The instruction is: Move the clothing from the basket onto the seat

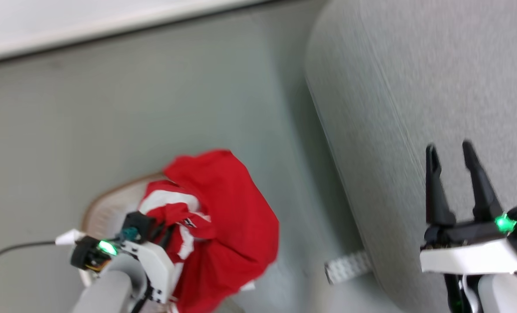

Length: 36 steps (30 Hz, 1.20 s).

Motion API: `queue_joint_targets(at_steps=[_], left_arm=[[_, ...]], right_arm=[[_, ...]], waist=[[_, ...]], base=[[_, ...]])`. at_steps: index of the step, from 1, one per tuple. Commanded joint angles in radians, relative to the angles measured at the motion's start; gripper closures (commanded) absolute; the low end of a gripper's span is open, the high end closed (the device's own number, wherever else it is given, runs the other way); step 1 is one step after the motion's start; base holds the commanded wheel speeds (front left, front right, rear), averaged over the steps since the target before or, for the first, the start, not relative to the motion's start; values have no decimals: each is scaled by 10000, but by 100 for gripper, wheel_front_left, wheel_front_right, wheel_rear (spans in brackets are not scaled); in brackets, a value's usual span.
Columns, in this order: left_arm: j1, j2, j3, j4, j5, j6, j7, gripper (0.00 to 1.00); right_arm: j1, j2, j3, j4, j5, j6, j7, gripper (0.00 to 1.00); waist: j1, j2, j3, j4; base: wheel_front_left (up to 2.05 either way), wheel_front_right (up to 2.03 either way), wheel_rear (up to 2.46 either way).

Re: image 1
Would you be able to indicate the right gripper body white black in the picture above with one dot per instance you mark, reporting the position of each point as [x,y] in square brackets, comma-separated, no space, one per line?
[467,256]

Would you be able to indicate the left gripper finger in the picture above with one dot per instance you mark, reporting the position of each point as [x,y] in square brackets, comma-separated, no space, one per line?
[158,230]
[170,238]

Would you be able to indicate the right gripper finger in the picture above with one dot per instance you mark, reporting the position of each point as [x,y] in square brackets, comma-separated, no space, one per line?
[482,191]
[436,195]

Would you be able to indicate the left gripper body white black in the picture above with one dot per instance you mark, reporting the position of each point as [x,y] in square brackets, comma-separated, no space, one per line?
[158,269]

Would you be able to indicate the red white sports garment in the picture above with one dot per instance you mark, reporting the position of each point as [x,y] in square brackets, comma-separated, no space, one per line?
[232,208]

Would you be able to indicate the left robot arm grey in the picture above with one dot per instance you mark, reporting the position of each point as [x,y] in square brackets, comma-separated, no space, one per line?
[102,291]

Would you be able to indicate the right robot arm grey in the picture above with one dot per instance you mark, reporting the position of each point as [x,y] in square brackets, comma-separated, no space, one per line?
[506,298]

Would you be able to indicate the white laundry basket brown rim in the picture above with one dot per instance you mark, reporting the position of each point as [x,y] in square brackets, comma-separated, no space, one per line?
[111,208]

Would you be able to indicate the grey fabric sofa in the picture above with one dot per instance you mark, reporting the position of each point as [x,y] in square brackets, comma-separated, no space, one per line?
[393,108]

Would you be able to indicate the white perforated strip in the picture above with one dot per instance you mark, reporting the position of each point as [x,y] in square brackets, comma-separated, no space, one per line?
[347,267]

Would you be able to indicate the white baseboard strip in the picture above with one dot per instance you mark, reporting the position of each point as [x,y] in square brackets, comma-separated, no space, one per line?
[111,26]

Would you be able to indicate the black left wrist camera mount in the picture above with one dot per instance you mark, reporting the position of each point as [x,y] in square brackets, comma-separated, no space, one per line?
[84,256]

